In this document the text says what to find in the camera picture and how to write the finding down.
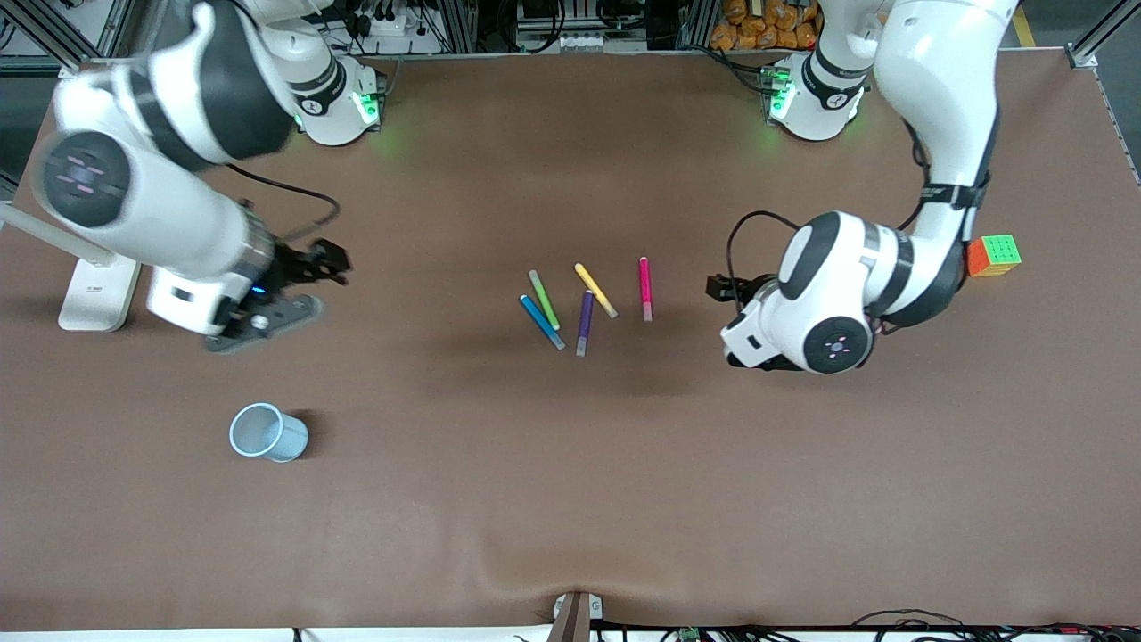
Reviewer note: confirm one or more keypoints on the white stand with pole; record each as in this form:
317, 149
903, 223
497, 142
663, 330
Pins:
89, 303

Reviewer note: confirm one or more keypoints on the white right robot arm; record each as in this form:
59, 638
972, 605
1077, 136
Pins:
160, 205

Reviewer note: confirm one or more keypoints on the yellow marker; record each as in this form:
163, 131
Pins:
595, 289

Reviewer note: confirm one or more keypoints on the white power strip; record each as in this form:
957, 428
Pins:
383, 25

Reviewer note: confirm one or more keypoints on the blue marker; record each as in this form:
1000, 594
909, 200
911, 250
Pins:
540, 321

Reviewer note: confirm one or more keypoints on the purple marker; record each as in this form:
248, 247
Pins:
585, 321

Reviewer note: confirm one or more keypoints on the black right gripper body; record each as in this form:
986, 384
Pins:
292, 264

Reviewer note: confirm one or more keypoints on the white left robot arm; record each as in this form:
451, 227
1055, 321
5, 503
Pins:
936, 89

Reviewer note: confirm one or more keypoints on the green marker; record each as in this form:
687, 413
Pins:
544, 299

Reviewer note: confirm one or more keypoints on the colourful puzzle cube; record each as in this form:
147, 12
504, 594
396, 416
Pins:
998, 254

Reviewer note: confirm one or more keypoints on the aluminium frame post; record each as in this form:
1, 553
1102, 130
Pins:
116, 27
1092, 45

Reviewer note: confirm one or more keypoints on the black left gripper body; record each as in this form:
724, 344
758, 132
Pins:
742, 290

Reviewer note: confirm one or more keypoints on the bag of orange snacks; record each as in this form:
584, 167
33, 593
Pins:
758, 27

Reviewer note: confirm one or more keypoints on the pink marker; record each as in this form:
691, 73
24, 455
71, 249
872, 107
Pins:
645, 285

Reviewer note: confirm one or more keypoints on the light blue mesh cup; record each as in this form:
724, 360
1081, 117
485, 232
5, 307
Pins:
285, 441

